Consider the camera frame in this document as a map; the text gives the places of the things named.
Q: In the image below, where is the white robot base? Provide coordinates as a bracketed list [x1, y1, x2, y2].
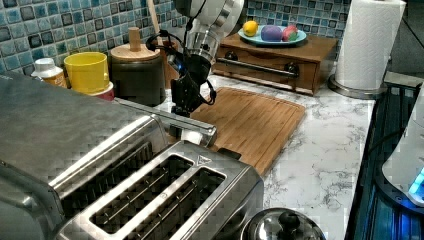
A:
[375, 83, 423, 214]

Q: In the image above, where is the red white cup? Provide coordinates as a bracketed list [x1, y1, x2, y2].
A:
[91, 82, 115, 101]

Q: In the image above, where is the yellow lemon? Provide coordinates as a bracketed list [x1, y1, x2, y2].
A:
[242, 20, 258, 37]

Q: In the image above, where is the silver two-slot toaster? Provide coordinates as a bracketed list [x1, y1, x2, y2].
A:
[55, 141, 264, 240]

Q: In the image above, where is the brown wooden utensil holder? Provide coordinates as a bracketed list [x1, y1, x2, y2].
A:
[147, 39, 179, 90]

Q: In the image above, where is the steel pot lid black knob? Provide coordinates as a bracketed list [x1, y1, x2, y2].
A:
[240, 208, 326, 240]

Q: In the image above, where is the black cable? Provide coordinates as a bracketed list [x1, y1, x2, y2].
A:
[367, 133, 405, 154]

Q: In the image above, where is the pink green toy fruit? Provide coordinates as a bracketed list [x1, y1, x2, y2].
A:
[282, 25, 298, 42]

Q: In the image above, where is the purple toy fruit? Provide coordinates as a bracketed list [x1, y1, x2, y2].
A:
[261, 25, 282, 42]

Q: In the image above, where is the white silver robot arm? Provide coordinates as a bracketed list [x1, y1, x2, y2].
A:
[167, 0, 245, 117]

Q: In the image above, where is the white capped spice bottle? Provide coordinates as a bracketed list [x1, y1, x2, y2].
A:
[31, 58, 67, 88]

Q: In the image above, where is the white paper towel roll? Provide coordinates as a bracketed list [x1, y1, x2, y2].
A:
[335, 0, 406, 90]

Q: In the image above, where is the stainless steel toaster oven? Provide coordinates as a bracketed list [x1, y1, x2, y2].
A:
[0, 72, 168, 240]

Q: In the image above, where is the metal paper towel holder base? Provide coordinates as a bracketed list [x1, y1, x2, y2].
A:
[327, 74, 387, 100]

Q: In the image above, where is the wooden spoon handle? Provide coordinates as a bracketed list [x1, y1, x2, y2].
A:
[146, 0, 163, 49]

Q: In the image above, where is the yellow cup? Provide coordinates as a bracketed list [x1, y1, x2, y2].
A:
[64, 52, 109, 94]

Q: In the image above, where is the wooden drawer box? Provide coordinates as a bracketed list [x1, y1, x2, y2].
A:
[212, 34, 338, 96]

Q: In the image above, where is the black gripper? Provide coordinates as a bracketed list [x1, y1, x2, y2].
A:
[171, 53, 212, 117]

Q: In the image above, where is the bamboo cutting board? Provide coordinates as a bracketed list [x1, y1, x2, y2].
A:
[191, 87, 305, 176]

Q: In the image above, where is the light blue plate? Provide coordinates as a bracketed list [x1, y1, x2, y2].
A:
[238, 25, 307, 46]

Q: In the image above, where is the dark canister with wooden lid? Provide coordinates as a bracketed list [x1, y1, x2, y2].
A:
[110, 27, 166, 107]

